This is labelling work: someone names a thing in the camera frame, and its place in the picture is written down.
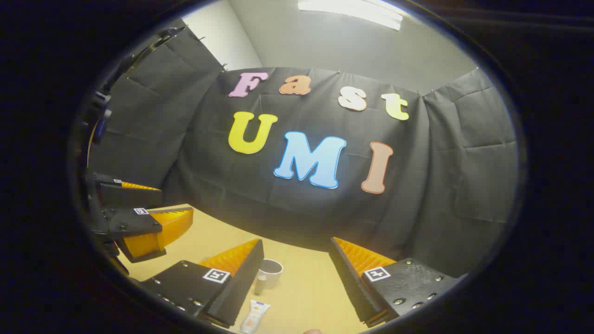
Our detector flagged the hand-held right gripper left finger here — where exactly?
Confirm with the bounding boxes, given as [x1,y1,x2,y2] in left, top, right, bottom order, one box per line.
[141,238,265,328]

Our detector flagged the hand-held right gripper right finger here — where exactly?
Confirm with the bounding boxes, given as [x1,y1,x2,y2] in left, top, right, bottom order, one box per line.
[329,237,461,328]

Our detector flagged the white cup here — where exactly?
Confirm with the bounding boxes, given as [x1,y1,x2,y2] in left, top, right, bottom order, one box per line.
[254,259,284,295]

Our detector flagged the white toothpaste tube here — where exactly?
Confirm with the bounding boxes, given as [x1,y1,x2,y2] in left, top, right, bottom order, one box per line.
[240,300,271,334]

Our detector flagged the wooden desktop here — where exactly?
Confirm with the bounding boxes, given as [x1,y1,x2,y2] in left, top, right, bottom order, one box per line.
[116,204,374,334]

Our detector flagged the black backdrop cloth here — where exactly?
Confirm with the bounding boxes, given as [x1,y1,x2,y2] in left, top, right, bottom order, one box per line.
[88,23,518,279]

